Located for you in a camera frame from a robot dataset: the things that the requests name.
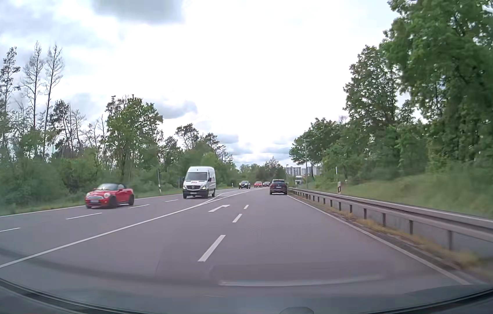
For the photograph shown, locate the grey metal guard rail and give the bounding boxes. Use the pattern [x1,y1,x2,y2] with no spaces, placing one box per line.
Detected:
[288,187,493,275]

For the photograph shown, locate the red convertible car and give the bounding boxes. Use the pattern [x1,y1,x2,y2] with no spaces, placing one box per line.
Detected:
[84,183,135,209]

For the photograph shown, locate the grey asphalt road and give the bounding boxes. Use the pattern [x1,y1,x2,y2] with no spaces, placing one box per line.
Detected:
[0,188,474,311]

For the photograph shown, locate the lamp post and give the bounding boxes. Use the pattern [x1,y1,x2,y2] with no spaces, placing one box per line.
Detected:
[302,139,311,189]

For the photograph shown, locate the road markings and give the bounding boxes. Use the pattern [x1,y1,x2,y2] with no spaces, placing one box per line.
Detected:
[0,188,471,286]

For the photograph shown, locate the row of tall green trees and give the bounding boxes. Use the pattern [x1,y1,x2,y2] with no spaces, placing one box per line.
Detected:
[289,0,493,192]

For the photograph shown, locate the grass verge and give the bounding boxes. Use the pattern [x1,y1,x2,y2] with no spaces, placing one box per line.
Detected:
[0,187,234,221]

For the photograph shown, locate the pale building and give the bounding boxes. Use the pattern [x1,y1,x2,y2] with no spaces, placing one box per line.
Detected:
[286,165,322,177]

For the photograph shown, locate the grassy bank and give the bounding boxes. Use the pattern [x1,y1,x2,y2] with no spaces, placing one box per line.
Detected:
[305,170,493,224]

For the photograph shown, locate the white van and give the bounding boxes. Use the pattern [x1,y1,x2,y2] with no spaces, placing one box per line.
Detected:
[182,166,217,199]

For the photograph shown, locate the car's own bonnet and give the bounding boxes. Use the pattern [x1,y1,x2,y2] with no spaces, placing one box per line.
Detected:
[0,272,493,314]

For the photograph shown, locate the wood of green trees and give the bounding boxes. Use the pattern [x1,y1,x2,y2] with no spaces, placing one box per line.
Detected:
[0,38,286,219]

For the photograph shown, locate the weedy gravel strip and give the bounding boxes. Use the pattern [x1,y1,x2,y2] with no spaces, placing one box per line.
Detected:
[292,194,493,280]

